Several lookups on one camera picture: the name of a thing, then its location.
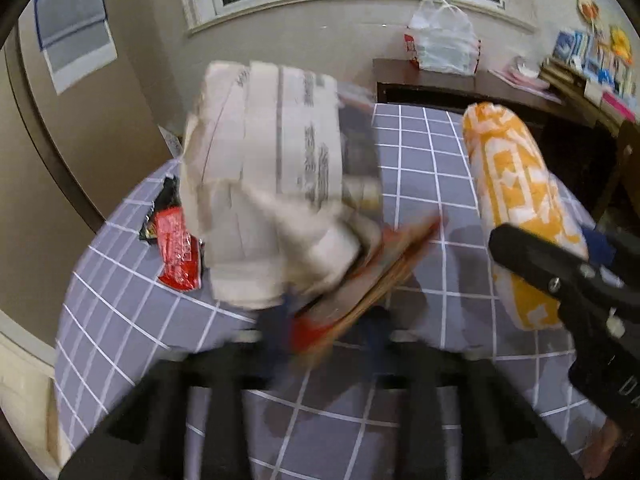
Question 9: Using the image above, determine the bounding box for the white printed paper bag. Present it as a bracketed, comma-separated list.
[177, 60, 386, 311]

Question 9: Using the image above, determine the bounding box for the orange wall sticker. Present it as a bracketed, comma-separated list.
[575, 0, 601, 26]

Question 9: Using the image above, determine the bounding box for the red black snack wrapper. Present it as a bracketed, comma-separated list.
[139, 175, 206, 292]

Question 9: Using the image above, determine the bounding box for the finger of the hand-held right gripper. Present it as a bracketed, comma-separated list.
[489, 222, 626, 341]
[582, 230, 640, 286]

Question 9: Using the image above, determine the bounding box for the yellow wall sticker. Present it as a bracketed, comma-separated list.
[610, 25, 633, 66]

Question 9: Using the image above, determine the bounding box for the dark wooden chair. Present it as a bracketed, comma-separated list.
[592, 120, 640, 221]

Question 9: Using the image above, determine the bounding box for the gold double-door refrigerator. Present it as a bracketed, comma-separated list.
[0, 0, 173, 321]

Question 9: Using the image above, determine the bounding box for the dark printed packet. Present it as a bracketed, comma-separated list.
[337, 87, 383, 211]

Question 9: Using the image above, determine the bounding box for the white plastic bag red print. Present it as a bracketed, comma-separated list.
[404, 0, 482, 75]

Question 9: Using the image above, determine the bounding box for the brown cardboard envelope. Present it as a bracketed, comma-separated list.
[290, 215, 443, 366]

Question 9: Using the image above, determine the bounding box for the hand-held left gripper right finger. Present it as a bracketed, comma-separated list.
[365, 310, 581, 480]

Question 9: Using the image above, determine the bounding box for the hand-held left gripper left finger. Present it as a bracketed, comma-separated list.
[60, 305, 296, 480]

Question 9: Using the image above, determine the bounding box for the pink book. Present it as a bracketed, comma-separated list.
[492, 67, 561, 103]

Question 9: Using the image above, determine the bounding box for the small white wrapper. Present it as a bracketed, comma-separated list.
[159, 125, 183, 161]

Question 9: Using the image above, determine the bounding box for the dark wooden cabinet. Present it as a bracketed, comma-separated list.
[372, 57, 640, 221]

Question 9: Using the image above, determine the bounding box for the person's right hand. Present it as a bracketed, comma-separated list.
[584, 420, 626, 478]

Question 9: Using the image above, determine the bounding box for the small blue framed notice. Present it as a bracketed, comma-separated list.
[36, 7, 110, 51]

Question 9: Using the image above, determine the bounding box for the white paper notice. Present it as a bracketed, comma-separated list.
[42, 35, 119, 97]

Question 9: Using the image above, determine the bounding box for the row of colourful books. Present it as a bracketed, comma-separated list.
[552, 30, 640, 96]

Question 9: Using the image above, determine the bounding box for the orange white packet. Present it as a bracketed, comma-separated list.
[460, 101, 591, 331]

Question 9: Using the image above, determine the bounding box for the grey checked tablecloth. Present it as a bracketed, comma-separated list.
[54, 102, 621, 480]

